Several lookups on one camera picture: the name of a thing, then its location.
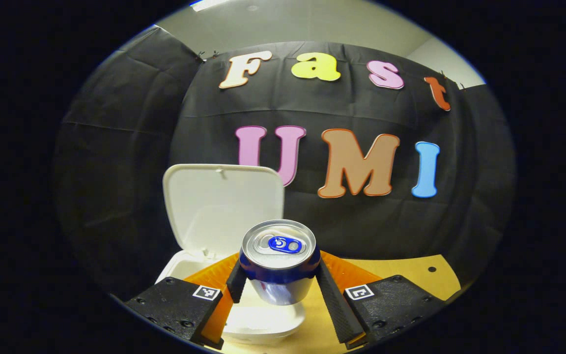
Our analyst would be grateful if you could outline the ceiling light panel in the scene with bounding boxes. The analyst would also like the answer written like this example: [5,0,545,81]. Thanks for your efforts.
[190,0,229,11]

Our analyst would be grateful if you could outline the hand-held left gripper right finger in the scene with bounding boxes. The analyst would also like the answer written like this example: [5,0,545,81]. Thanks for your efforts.
[315,251,446,351]

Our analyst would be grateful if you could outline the wooden desktop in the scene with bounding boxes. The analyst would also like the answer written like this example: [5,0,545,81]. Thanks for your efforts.
[204,254,461,354]

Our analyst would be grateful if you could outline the black backdrop cloth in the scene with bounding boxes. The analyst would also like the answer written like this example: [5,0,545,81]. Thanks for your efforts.
[52,25,517,300]

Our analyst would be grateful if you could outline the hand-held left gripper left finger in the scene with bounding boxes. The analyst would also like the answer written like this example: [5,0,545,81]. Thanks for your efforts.
[125,252,248,351]

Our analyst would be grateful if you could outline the blue silver pop can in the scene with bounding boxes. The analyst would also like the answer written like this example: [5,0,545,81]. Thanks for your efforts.
[239,219,321,306]

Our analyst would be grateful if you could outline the white desktop garbage bin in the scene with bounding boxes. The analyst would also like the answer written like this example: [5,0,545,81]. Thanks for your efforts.
[155,164,308,345]

